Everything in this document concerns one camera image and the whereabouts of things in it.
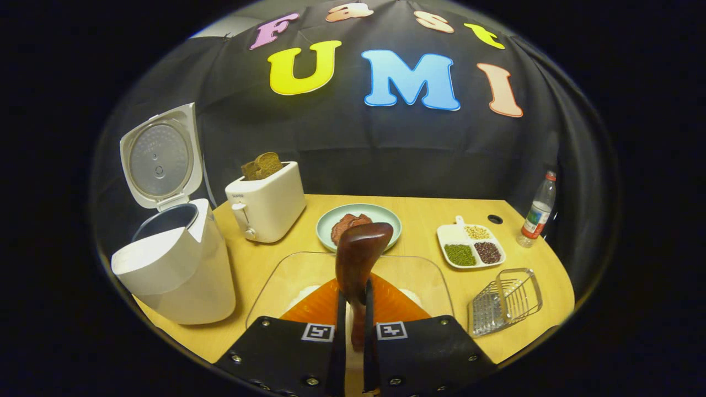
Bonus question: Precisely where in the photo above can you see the white divided dish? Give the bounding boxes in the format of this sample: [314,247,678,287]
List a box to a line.
[436,215,506,270]

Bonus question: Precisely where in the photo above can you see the pale green plate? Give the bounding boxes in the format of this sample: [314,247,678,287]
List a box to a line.
[316,203,403,253]

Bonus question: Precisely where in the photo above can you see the clear rice container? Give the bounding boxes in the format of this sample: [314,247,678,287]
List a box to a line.
[245,251,454,331]

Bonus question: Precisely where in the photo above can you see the dark red beans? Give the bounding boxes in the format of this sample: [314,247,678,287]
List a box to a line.
[474,242,502,265]

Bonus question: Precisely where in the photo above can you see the clear plastic water bottle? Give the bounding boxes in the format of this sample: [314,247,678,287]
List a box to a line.
[517,171,558,248]

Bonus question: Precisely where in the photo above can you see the white rice cooker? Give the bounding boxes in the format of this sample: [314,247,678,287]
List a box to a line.
[110,103,237,325]

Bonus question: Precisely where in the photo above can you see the sliced red meat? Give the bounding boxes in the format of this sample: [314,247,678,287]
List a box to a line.
[331,213,373,246]

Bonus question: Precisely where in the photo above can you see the brown wooden spoon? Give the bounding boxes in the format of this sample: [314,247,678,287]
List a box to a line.
[335,222,394,352]

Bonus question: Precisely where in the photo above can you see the black backdrop cloth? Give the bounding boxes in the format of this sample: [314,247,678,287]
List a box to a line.
[91,0,618,298]

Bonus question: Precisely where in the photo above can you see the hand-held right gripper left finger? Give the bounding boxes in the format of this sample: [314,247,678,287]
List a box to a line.
[214,277,347,397]

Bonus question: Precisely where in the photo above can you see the metal wire chopstick holder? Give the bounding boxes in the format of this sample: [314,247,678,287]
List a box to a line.
[468,268,543,337]

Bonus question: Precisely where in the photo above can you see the white toaster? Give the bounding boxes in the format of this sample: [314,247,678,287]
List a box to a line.
[225,161,307,244]

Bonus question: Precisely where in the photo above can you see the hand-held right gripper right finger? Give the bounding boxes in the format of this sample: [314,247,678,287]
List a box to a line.
[363,274,498,397]

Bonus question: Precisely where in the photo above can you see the green mung beans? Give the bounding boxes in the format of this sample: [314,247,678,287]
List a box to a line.
[445,244,477,267]

